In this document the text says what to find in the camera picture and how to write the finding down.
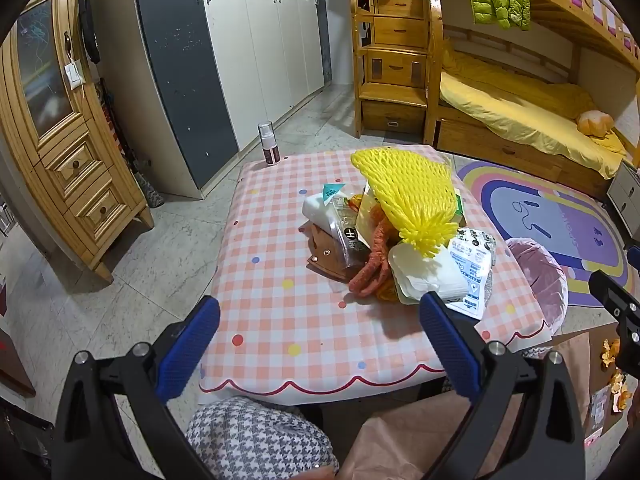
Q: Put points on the yellow foam fruit net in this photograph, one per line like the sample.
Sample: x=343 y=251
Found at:
x=405 y=190

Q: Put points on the yellow bedsheet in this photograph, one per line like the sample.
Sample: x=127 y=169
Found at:
x=525 y=110

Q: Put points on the pink checkered tablecloth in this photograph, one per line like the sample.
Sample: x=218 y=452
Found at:
x=280 y=310

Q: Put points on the pink round cushion stool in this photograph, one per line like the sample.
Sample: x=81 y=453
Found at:
x=537 y=285

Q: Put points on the orange plush pillow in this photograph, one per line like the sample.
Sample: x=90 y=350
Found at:
x=595 y=122

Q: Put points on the clear plastic wrapper black label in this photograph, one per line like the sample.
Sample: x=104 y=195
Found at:
x=350 y=240

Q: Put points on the brown wooden board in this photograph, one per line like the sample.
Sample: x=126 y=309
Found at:
x=325 y=260

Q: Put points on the pink printed wrapper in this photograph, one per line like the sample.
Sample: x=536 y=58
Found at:
x=599 y=410

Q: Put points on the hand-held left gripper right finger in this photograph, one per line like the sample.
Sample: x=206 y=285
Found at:
x=447 y=345

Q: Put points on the black hanging bag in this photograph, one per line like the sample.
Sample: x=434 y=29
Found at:
x=90 y=30

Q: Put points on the purple rainbow rug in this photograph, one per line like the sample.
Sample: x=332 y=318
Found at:
x=560 y=220

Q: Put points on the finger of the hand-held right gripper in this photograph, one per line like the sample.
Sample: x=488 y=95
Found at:
x=615 y=295

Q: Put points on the orange peel scraps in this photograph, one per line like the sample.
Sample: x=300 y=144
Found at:
x=611 y=352

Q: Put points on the white and grey wardrobe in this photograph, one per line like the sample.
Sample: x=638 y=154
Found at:
x=225 y=60

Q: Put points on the grey nightstand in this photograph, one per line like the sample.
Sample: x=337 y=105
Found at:
x=625 y=200

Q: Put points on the dark patterned bundle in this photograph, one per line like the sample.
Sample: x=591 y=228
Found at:
x=135 y=170

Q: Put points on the white printed packet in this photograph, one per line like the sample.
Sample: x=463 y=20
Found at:
x=470 y=260

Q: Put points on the wooden bunk bed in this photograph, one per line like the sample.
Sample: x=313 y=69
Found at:
x=560 y=20

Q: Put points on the wooden glass-door cabinet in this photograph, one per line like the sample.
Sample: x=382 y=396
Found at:
x=60 y=160

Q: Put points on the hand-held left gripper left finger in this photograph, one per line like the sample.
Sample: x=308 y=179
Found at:
x=187 y=350

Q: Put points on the white paper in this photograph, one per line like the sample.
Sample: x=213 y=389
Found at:
x=415 y=270

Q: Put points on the green packet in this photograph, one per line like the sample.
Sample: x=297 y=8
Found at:
x=459 y=210

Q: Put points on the clear spray bottle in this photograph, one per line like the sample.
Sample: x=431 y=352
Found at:
x=269 y=145

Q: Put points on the wooden stair drawers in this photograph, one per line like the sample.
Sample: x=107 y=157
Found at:
x=395 y=65

